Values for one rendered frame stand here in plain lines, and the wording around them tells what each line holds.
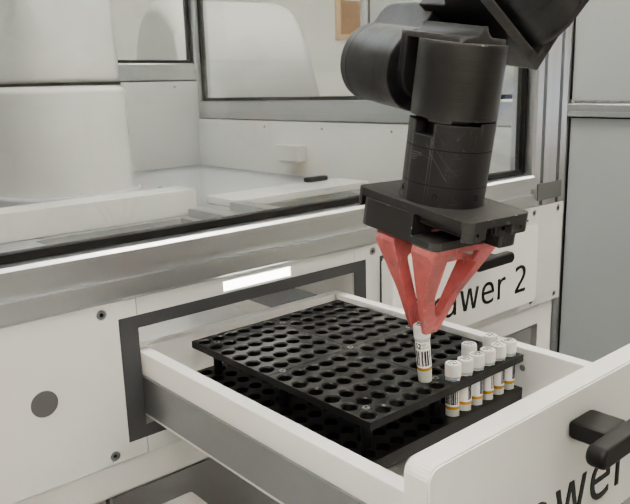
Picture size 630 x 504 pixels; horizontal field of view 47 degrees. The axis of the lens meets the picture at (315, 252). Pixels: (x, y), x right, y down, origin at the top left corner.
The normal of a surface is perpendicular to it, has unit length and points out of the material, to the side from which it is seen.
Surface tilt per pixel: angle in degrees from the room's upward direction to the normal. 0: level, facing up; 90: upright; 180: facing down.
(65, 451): 90
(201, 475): 90
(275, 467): 90
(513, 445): 90
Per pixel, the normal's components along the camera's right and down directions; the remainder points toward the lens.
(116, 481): 0.65, 0.15
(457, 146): 0.03, 0.33
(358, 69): -0.85, 0.27
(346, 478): -0.76, 0.17
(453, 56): -0.32, 0.29
